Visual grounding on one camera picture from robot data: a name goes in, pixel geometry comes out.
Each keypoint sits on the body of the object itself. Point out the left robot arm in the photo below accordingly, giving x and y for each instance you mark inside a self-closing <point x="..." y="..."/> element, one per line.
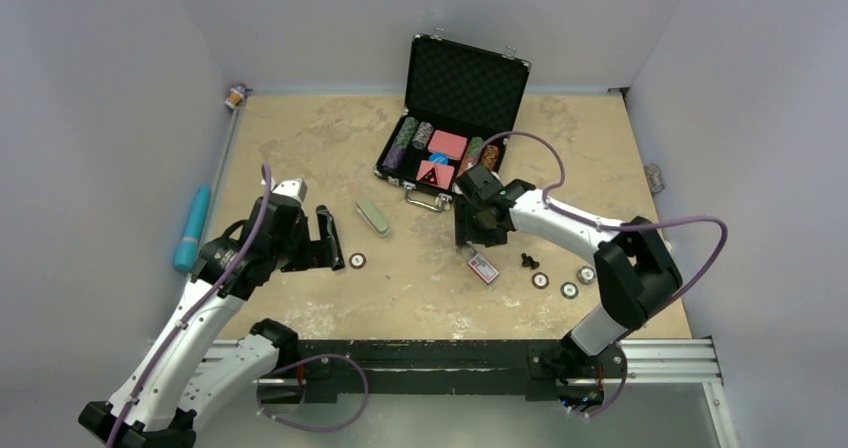
<point x="166" y="402"/>

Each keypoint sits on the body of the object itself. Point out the green stapler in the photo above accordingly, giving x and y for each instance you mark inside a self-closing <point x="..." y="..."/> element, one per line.
<point x="372" y="215"/>

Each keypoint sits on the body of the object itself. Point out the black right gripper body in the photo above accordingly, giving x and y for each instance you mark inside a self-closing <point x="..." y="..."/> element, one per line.
<point x="471" y="225"/>

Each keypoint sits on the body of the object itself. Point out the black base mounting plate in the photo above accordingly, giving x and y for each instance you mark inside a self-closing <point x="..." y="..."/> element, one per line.
<point x="324" y="369"/>

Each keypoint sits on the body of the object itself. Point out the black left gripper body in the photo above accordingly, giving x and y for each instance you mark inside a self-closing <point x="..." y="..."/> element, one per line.
<point x="292" y="254"/>

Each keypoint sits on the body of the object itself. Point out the grey poker chip stack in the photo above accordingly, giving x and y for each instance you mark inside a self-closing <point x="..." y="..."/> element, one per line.
<point x="586" y="275"/>

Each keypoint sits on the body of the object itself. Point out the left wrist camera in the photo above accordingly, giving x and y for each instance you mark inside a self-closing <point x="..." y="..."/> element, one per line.
<point x="292" y="188"/>

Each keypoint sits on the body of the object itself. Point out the black stapler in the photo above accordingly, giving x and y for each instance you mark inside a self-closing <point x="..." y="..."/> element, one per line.
<point x="327" y="249"/>

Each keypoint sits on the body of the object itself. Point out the black poker chip case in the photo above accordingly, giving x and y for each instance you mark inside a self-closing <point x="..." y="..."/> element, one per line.
<point x="455" y="95"/>

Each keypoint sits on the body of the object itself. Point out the striped object at right wall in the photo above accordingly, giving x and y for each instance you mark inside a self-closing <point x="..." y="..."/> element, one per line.
<point x="654" y="178"/>

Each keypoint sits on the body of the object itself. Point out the black screw knob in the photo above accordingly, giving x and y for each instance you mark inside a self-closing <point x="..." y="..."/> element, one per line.
<point x="529" y="262"/>

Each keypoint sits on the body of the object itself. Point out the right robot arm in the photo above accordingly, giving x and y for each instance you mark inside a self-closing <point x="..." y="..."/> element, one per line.
<point x="634" y="270"/>

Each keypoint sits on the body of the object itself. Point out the aluminium frame rail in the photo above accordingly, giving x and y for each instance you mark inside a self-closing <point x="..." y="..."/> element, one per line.
<point x="647" y="361"/>

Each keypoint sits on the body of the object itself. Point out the brown white poker chip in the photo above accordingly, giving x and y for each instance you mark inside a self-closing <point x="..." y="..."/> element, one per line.
<point x="357" y="260"/>

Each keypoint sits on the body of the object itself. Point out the red white poker chip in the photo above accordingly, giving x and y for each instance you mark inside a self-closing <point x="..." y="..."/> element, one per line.
<point x="540" y="280"/>

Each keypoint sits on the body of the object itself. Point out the red white staple box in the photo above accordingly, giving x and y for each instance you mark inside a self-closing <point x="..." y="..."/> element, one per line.
<point x="478" y="264"/>

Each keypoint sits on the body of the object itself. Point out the green white poker chip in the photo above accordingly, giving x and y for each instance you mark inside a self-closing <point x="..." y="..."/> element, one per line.
<point x="569" y="290"/>

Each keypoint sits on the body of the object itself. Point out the turquoise cylindrical tool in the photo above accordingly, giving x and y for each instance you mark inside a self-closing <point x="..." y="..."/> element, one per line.
<point x="186" y="252"/>

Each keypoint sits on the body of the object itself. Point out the orange small bottle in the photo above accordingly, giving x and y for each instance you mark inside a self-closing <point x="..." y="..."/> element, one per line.
<point x="237" y="94"/>

